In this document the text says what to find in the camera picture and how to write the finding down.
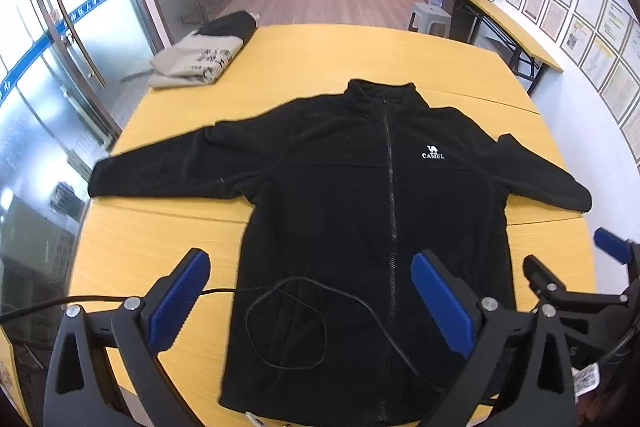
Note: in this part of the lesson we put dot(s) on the black fleece jacket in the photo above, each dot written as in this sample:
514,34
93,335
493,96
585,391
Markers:
325,207

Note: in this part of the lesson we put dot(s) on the grey plastic stool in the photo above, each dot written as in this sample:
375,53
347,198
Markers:
430,12

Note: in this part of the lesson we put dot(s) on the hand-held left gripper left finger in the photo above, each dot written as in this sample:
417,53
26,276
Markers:
180,297

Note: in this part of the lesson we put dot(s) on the framed wall certificates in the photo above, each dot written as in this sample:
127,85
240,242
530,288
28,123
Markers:
590,2

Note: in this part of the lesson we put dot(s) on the folded black garment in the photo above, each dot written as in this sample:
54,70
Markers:
230,27

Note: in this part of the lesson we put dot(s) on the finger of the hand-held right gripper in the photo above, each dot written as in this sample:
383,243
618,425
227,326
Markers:
542,277
612,244

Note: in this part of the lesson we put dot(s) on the folded beige garment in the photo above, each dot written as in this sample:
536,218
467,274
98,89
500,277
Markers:
190,62

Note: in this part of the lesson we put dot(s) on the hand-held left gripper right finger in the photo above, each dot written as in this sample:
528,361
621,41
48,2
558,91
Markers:
442,307

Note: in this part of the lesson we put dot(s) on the black cabinet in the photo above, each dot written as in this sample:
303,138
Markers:
462,2

